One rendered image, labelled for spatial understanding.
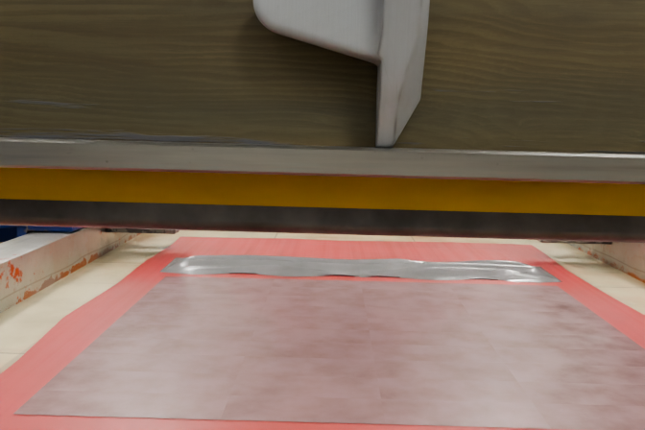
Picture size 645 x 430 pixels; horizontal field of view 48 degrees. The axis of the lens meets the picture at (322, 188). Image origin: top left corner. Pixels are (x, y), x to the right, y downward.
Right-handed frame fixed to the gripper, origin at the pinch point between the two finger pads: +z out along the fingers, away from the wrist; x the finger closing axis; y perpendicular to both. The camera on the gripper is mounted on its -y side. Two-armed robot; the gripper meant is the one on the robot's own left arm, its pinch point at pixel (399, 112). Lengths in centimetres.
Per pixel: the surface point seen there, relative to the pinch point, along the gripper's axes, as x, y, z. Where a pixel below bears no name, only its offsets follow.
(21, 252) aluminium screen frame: -24.5, 25.5, 10.6
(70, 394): -6.0, 15.1, 14.0
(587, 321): -22.2, -15.8, 14.0
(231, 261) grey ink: -37.6, 11.6, 13.4
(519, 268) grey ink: -37.8, -15.0, 13.3
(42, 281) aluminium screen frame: -27.7, 25.2, 13.5
